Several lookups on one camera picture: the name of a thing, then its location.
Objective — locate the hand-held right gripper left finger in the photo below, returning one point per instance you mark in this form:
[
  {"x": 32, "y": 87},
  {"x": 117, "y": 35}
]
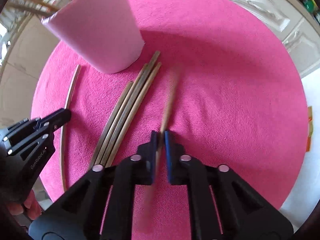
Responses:
[{"x": 153, "y": 155}]

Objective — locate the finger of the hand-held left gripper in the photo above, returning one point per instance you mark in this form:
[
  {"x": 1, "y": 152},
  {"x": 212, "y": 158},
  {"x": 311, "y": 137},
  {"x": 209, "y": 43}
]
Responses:
[
  {"x": 60, "y": 117},
  {"x": 27, "y": 123}
]

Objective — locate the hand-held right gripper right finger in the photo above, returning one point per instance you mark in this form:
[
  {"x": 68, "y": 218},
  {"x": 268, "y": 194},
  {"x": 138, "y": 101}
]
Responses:
[{"x": 168, "y": 155}]

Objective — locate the pale wooden chopstick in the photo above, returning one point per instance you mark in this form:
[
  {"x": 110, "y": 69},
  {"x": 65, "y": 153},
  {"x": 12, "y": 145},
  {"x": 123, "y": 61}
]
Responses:
[{"x": 73, "y": 85}]

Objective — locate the brown wooden chopstick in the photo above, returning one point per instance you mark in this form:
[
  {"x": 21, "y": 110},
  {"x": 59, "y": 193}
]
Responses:
[{"x": 170, "y": 100}]

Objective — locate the bundle of wooden chopsticks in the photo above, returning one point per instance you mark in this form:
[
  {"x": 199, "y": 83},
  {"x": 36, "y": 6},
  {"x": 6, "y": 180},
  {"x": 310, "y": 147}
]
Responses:
[{"x": 130, "y": 105}]

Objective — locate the pink cup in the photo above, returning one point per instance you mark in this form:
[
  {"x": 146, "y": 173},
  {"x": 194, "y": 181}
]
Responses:
[{"x": 100, "y": 30}]

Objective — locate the person's left hand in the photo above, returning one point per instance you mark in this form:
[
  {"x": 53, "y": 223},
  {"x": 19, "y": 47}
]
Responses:
[{"x": 33, "y": 207}]

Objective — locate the pink tablecloth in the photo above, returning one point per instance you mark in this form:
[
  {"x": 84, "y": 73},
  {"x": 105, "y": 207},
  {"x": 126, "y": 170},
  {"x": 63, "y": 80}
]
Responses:
[{"x": 225, "y": 105}]

